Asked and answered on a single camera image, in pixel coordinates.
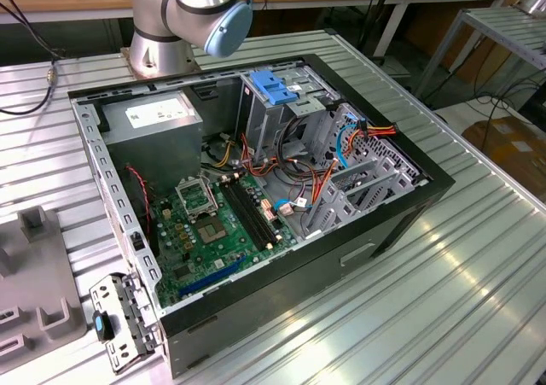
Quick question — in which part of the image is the blue expansion slot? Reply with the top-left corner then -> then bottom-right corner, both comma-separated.
177,254 -> 247,297

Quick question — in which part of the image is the metal socket cover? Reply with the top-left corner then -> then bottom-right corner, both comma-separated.
176,178 -> 219,220

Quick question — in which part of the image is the black open PC case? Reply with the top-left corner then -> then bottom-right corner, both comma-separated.
67,52 -> 456,380

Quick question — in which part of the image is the metal slat side table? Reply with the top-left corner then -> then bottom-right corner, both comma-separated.
415,7 -> 546,104

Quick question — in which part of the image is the black cable with silver plug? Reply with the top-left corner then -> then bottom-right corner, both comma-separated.
0,0 -> 59,115

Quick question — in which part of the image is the blue data wire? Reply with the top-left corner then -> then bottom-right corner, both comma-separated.
272,114 -> 368,218

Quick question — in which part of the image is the red orange yellow power wire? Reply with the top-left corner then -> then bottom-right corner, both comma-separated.
311,120 -> 398,205

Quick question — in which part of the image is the black RAM slot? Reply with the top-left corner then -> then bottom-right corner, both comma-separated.
225,176 -> 269,250
231,175 -> 275,248
219,176 -> 264,252
236,174 -> 281,247

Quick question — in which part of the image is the black case fan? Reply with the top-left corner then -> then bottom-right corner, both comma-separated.
125,165 -> 155,254

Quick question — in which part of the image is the silver optical drive bay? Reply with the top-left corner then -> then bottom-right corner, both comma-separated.
236,67 -> 340,164

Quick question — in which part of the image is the grey power supply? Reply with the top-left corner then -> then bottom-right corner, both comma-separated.
100,92 -> 205,194

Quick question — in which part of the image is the blue drive bay latch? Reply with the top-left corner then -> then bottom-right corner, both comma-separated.
250,70 -> 300,107

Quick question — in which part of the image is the silver hinged slot bracket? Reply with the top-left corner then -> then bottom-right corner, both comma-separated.
88,272 -> 166,376

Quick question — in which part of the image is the black blue bracket latch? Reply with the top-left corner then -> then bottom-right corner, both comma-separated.
93,310 -> 117,342

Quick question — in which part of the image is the green motherboard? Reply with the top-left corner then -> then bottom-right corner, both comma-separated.
148,173 -> 299,307

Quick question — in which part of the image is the large flat cardboard box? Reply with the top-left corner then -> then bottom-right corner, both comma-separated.
462,118 -> 546,190

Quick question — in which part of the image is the red black wire bundle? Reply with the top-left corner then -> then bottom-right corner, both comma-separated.
237,131 -> 295,179

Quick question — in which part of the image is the yellow black wire bundle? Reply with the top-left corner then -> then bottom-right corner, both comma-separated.
203,131 -> 241,169

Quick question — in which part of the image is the silver disk bay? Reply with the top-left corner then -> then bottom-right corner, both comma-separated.
298,102 -> 430,241

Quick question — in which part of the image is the red black twisted wire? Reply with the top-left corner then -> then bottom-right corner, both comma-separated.
126,165 -> 153,235

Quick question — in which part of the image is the grey parts rack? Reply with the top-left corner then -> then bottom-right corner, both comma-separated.
0,205 -> 89,359

